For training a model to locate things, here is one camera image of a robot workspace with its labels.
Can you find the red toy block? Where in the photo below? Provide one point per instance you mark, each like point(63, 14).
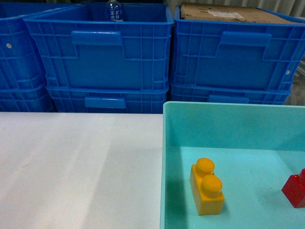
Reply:
point(294, 189)

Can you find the yellow toy block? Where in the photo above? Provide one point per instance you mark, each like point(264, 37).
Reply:
point(206, 188)

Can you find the brown cardboard box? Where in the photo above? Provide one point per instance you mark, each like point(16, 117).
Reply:
point(209, 12)

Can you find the blue crate lower right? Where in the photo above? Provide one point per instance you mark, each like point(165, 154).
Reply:
point(226, 95)

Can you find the blue crate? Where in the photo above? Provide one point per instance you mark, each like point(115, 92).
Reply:
point(226, 95)
point(81, 100)
point(20, 62)
point(79, 48)
point(237, 55)
point(26, 100)

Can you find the blue crate lower middle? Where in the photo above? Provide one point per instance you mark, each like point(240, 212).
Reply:
point(81, 100)

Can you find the blue crate upper right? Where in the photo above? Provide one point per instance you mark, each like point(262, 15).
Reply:
point(237, 55)

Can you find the blue crate upper middle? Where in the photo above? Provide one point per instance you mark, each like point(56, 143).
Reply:
point(79, 48)

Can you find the teal plastic tray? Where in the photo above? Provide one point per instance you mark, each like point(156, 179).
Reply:
point(255, 149)

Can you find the clear water bottle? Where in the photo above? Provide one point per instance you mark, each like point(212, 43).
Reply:
point(114, 11)

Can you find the blue crate upper left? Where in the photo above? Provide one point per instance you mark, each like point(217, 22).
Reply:
point(20, 62)

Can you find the blue crate lower left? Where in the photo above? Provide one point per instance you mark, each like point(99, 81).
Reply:
point(26, 100)

